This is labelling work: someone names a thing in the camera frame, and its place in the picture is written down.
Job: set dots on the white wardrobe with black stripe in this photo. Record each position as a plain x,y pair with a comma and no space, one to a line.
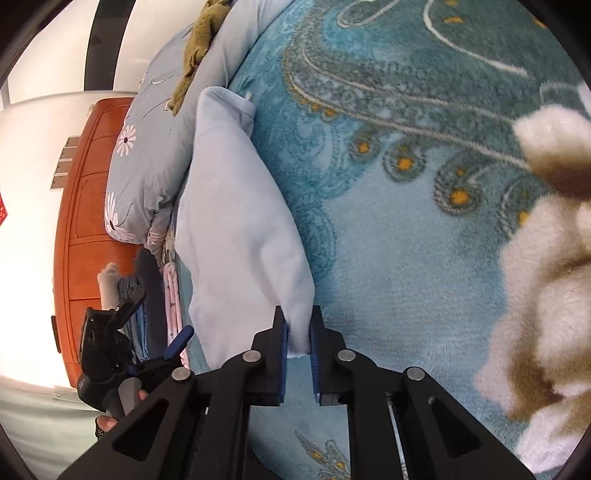
60,55

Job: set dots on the light blue floral duvet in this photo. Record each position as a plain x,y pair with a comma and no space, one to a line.
152,138

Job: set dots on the light blue shirt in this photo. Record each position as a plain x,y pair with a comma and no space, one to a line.
231,221

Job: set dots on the grey-blue folded garment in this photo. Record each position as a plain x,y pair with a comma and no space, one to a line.
125,286

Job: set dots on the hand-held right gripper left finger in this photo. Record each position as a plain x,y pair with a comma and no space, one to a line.
282,355

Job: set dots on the olive green knitted sweater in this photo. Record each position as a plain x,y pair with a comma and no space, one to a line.
198,41

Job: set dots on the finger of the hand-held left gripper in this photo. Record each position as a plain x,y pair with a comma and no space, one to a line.
178,344
134,301

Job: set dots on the person's left hand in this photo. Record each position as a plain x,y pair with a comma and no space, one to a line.
108,423

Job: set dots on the orange wooden headboard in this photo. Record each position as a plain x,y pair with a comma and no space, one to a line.
87,221

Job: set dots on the white brown plush cloth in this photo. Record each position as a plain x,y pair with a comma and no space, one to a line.
545,286

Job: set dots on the red wall hanging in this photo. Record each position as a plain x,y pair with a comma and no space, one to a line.
3,210

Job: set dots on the teal floral plush blanket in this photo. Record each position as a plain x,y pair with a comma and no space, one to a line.
392,230

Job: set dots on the white fluffy folded garment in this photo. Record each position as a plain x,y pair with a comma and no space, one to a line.
110,286

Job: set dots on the small wall picture frame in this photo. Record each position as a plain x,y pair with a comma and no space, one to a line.
63,167
58,183

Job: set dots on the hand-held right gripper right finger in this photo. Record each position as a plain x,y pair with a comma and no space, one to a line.
315,355

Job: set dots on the pink folded garment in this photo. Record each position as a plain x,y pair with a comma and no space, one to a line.
171,300

